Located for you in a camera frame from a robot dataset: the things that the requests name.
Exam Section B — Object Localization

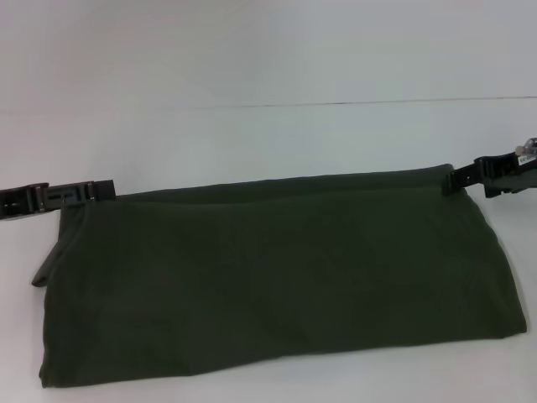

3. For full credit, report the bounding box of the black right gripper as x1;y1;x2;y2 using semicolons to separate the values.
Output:
443;153;537;199

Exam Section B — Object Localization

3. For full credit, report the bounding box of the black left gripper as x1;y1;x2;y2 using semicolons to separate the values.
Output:
0;179;117;223

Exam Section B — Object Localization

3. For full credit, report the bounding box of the dark green FREE t-shirt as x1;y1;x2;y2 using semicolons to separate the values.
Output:
29;162;524;378

